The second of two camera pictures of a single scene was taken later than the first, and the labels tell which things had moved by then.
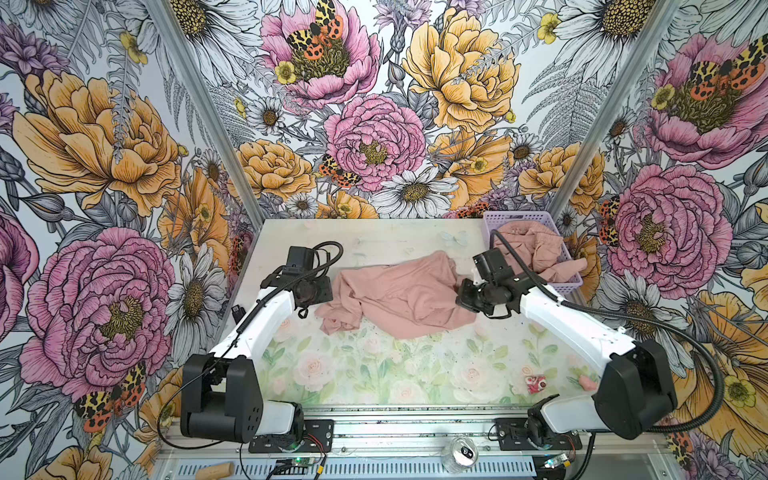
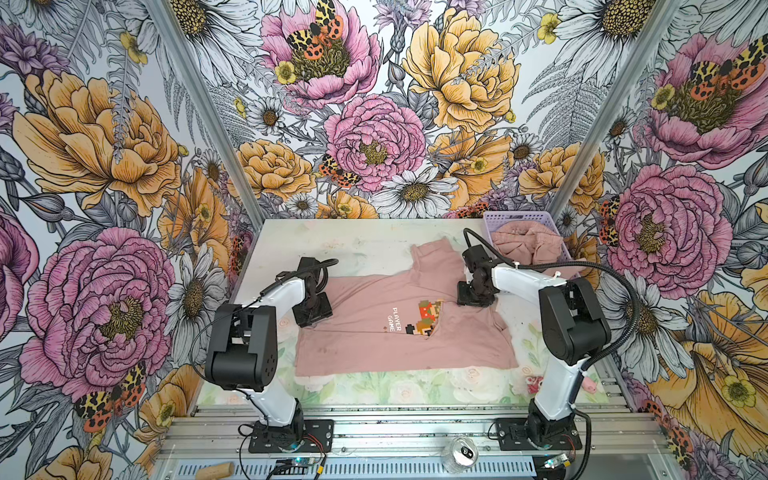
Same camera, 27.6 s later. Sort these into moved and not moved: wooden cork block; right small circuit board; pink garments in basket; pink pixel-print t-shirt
Moved: pink pixel-print t-shirt
Not moved: pink garments in basket; right small circuit board; wooden cork block
